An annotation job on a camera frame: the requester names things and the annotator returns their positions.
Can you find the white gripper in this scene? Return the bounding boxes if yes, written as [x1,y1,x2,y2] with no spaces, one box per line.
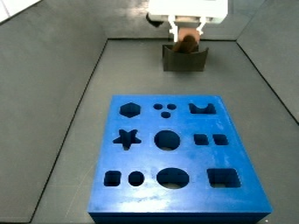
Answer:
[147,0,229,42]

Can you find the brown arch object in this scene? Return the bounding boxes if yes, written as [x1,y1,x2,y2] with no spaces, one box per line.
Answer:
[172,27,200,53]

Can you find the black curved fixture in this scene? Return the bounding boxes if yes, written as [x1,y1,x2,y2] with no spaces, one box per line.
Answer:
[163,45,209,72]

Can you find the blue shape sorter block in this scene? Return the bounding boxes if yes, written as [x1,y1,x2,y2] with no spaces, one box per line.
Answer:
[88,95,272,224]

